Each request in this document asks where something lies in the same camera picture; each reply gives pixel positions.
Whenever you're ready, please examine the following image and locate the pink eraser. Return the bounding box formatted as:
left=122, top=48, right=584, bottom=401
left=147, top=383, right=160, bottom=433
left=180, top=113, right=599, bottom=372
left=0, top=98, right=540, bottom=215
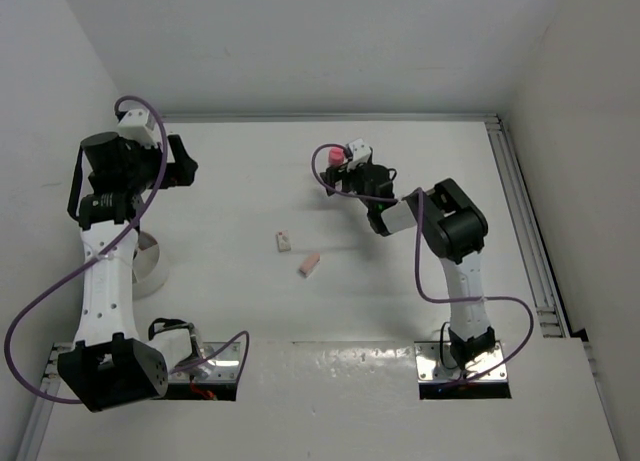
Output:
left=298, top=253, right=321, bottom=278

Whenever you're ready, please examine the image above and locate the metal base plate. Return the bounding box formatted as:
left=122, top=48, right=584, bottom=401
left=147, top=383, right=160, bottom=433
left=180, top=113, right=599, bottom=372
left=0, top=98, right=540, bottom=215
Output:
left=163, top=341, right=245, bottom=402
left=413, top=341, right=513, bottom=401

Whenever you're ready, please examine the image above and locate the white eraser with label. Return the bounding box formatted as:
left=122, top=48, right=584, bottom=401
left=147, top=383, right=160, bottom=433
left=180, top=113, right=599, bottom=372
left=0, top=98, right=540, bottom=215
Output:
left=276, top=230, right=292, bottom=252

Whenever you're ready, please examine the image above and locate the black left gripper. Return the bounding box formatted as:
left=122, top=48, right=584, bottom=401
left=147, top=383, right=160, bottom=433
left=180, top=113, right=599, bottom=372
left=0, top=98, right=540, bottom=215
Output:
left=118, top=135, right=195, bottom=192

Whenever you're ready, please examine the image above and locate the white round container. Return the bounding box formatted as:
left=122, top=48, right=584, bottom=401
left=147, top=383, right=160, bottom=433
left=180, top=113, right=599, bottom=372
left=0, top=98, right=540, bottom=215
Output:
left=132, top=231, right=169, bottom=300

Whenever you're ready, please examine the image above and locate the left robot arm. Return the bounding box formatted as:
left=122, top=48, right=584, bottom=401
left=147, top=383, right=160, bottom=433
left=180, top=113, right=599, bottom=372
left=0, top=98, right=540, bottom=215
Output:
left=58, top=132, right=198, bottom=412

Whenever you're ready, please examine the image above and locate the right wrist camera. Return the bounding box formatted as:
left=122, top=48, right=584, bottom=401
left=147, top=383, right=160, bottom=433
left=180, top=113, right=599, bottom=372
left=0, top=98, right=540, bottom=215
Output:
left=345, top=138, right=373, bottom=171

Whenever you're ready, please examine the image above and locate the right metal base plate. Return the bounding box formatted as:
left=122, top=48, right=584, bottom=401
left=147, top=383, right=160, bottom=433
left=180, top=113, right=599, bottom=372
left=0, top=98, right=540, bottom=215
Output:
left=413, top=341, right=513, bottom=401

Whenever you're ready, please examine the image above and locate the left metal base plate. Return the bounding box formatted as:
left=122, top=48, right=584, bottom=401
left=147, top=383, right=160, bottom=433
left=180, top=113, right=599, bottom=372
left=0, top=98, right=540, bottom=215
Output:
left=163, top=341, right=245, bottom=402

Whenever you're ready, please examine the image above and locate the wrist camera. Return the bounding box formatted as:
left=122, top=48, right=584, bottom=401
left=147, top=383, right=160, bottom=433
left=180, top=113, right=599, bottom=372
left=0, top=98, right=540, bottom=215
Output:
left=116, top=108, right=161, bottom=148
left=345, top=138, right=373, bottom=171

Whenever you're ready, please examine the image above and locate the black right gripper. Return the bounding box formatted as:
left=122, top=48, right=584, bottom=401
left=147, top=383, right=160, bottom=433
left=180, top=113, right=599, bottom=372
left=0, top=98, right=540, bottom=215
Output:
left=322, top=157, right=375, bottom=211

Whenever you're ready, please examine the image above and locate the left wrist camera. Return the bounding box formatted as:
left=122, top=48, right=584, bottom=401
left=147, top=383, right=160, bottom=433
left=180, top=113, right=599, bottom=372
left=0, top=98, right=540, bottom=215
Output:
left=116, top=108, right=161, bottom=148

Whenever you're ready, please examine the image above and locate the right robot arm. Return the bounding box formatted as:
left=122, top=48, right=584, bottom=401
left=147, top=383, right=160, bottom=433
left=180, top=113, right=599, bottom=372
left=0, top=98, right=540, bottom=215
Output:
left=314, top=162, right=496, bottom=369

